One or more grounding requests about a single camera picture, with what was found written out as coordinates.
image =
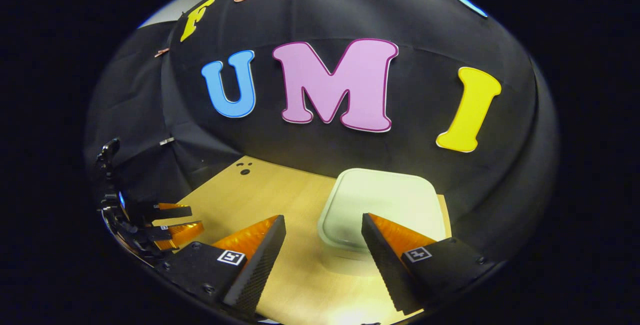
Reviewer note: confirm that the black backdrop cloth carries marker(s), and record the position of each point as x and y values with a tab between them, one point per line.
425	30

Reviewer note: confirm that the white backdrop clip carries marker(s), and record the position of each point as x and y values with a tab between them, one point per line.
166	141

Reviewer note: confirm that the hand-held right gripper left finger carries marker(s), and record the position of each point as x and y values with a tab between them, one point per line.
260	270

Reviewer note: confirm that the copper backdrop clip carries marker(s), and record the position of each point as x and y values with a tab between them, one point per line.
161	52

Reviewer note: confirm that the wooden desktop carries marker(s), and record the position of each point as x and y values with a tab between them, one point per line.
280	190

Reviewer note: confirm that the pale green desktop garbage bin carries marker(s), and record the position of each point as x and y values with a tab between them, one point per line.
385	195

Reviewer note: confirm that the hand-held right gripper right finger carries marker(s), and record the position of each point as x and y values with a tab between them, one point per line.
387	270

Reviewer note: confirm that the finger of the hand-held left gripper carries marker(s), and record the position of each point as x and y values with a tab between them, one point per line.
170	212
180	234

